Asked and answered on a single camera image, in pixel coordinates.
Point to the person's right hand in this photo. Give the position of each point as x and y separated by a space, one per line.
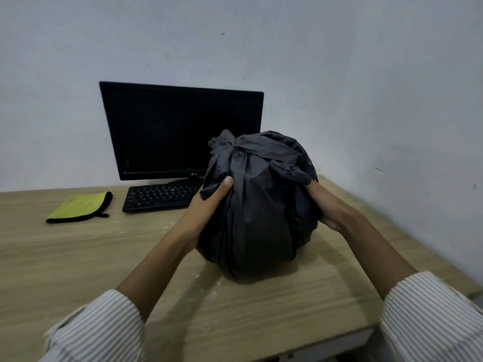
332 211

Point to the person's left hand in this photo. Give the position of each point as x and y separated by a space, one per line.
202 213

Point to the person's right thumb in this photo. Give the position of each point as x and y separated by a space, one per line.
319 196

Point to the person's left thumb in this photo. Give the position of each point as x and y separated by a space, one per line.
219 190

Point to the black plastic bag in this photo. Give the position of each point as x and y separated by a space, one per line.
256 207

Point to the person's right forearm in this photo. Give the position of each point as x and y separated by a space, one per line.
407 286

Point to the person's left forearm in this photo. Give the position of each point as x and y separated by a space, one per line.
132 290

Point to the black computer keyboard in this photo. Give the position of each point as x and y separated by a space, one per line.
160 196

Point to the black computer monitor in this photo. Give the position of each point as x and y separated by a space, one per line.
177 131

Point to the yellow-green cloth with black trim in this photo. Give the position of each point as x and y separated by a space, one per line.
81 207

